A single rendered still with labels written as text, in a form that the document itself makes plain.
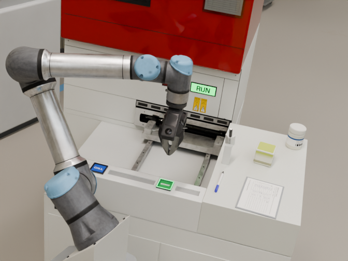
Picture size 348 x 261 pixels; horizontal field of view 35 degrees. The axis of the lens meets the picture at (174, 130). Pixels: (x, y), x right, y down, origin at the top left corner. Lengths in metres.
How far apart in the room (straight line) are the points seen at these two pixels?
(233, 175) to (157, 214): 0.33
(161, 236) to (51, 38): 2.28
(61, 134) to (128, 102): 0.81
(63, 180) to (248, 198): 0.70
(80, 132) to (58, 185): 1.09
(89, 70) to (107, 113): 0.98
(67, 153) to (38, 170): 1.94
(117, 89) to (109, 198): 0.67
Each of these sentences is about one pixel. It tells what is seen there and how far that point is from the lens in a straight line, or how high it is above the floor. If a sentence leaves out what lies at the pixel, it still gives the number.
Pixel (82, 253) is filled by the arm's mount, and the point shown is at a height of 0.99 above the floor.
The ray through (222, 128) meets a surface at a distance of 2.50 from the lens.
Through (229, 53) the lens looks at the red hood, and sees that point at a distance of 2.31.
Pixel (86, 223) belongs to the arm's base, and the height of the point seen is 1.06.
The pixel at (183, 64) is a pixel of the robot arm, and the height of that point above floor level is 1.45.
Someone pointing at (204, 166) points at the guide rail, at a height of 0.85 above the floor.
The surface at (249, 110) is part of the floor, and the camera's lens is 4.80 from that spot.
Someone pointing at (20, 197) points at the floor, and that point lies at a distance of 3.53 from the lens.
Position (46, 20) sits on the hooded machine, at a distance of 3.99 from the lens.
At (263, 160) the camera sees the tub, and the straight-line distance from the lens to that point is 2.22.
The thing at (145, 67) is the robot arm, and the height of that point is 1.48.
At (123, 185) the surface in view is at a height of 0.95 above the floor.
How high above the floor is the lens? 2.15
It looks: 30 degrees down
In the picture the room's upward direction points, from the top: 8 degrees clockwise
